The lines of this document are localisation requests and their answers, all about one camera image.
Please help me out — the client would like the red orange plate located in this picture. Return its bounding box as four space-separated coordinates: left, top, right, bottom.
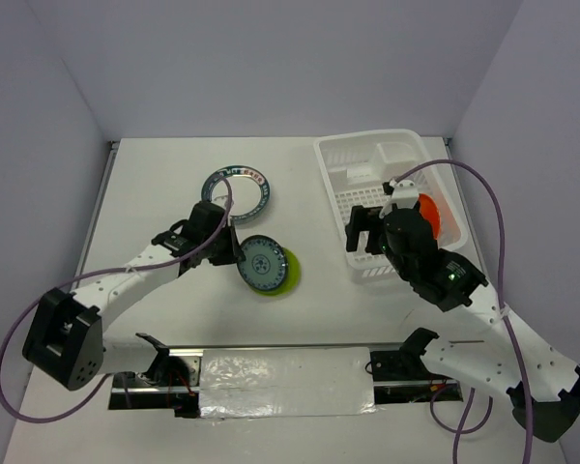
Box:
418 193 441 240

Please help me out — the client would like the teal rim lettered plate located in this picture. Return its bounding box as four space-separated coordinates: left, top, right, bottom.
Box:
201 165 272 225

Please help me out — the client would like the lime green plate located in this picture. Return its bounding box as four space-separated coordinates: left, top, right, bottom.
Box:
246 247 301 297

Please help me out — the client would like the white plastic dish rack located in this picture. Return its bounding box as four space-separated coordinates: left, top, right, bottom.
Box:
314 130 470 253

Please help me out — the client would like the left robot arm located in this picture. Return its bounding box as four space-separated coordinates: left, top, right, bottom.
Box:
22 201 244 391

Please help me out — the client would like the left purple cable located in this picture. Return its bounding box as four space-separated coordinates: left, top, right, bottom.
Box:
0 176 236 425

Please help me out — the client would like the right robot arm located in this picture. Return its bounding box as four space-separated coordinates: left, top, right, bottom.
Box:
345 206 580 443

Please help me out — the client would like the black metal base rail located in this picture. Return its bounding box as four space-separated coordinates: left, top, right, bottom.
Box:
108 344 463 421

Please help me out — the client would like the silver foil tape sheet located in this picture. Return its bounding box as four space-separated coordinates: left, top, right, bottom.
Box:
199 347 376 420

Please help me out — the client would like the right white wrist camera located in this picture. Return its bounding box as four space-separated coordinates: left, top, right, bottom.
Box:
379 180 420 218

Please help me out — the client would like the teal patterned plate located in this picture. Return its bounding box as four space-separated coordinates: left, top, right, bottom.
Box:
237 235 289 293

